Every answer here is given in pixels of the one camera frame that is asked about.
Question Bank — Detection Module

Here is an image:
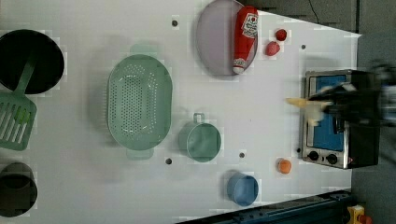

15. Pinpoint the green measuring cup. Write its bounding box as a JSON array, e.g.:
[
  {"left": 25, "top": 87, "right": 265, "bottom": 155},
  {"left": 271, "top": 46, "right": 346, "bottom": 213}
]
[{"left": 178, "top": 112, "right": 221, "bottom": 162}]

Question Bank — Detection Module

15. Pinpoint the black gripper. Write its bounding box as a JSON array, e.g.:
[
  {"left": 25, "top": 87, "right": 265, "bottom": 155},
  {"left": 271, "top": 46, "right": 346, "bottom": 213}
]
[{"left": 308, "top": 85, "right": 380, "bottom": 125}]

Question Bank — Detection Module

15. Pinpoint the red ketchup bottle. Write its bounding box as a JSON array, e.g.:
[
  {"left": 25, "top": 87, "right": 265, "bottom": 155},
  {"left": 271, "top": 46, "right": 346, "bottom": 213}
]
[{"left": 233, "top": 6, "right": 259, "bottom": 74}]

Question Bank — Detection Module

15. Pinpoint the green slotted spatula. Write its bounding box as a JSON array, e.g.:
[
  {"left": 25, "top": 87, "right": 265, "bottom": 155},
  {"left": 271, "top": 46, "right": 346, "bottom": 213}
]
[{"left": 0, "top": 55, "right": 37, "bottom": 151}]

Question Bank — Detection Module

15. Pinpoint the black toaster oven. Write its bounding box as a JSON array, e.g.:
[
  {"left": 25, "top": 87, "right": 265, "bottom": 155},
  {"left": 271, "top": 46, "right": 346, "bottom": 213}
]
[{"left": 301, "top": 70, "right": 380, "bottom": 169}]

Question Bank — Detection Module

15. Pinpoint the lilac round plate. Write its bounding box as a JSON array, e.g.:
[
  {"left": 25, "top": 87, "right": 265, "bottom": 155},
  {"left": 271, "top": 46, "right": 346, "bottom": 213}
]
[{"left": 195, "top": 0, "right": 258, "bottom": 76}]

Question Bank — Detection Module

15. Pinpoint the green plastic colander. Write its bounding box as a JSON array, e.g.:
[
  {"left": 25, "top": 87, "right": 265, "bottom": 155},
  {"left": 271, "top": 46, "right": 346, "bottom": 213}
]
[{"left": 106, "top": 44, "right": 173, "bottom": 161}]

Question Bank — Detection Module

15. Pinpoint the small orange fruit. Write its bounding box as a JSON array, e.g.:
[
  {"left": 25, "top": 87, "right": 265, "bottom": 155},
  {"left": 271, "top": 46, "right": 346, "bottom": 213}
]
[{"left": 277, "top": 159, "right": 292, "bottom": 175}]

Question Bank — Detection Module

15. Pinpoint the dark grey cup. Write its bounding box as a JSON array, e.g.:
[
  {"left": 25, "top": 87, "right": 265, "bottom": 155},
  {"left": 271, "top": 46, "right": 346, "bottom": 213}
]
[{"left": 0, "top": 162, "right": 38, "bottom": 217}]

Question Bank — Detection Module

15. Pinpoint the red strawberry far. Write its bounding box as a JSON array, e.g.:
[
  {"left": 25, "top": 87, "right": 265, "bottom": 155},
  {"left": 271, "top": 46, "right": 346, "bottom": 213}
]
[{"left": 276, "top": 29, "right": 288, "bottom": 41}]

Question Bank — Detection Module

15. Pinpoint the peeled yellow banana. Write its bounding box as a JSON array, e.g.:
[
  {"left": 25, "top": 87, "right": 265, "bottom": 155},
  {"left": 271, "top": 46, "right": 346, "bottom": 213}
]
[{"left": 286, "top": 98, "right": 332, "bottom": 127}]

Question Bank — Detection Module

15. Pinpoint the blue plastic cup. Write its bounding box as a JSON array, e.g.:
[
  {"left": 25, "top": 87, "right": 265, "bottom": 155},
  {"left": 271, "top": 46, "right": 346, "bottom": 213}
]
[{"left": 226, "top": 172, "right": 259, "bottom": 206}]

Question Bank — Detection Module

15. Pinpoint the red strawberry near plate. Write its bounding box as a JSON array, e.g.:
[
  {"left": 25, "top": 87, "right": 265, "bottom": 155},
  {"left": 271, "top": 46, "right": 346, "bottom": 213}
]
[{"left": 265, "top": 41, "right": 280, "bottom": 56}]

